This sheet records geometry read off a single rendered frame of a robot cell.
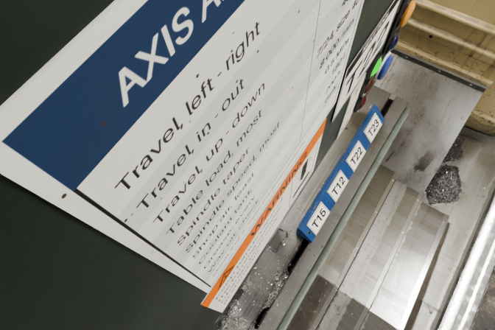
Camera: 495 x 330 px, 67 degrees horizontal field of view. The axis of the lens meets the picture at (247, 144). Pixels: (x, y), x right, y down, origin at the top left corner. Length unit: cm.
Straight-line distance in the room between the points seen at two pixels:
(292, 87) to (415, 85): 131
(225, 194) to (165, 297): 5
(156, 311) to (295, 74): 11
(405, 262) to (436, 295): 14
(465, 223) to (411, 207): 19
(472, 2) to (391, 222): 69
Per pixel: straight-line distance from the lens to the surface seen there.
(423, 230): 137
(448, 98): 147
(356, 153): 114
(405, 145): 142
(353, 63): 28
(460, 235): 145
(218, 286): 26
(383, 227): 130
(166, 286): 16
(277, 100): 15
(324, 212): 107
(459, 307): 125
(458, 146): 159
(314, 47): 17
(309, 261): 107
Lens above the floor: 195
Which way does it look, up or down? 63 degrees down
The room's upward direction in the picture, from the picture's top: 8 degrees counter-clockwise
